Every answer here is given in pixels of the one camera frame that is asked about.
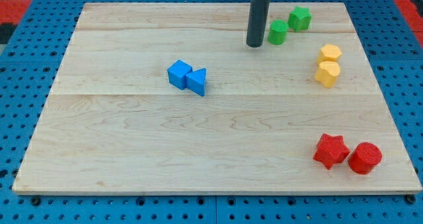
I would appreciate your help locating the green cylinder block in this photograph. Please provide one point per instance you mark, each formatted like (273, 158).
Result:
(278, 32)

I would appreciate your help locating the green star block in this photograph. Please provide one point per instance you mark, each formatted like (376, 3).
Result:
(299, 19)

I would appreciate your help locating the wooden board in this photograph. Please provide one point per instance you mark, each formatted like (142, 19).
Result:
(113, 125)

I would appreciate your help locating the blue triangle block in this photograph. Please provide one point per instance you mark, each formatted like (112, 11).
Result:
(196, 81)

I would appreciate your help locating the blue cube block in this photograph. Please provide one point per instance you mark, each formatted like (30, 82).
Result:
(177, 74)

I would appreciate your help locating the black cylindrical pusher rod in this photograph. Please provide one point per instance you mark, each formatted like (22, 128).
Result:
(257, 22)

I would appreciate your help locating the yellow heart block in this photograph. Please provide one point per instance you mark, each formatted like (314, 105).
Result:
(327, 73)

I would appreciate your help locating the red star block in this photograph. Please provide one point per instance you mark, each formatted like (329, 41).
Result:
(331, 150)

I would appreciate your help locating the yellow hexagon block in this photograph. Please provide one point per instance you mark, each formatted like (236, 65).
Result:
(329, 52)

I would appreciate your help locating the red cylinder block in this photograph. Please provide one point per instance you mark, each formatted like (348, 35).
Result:
(365, 158)

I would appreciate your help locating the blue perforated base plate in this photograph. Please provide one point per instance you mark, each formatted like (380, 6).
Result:
(28, 67)

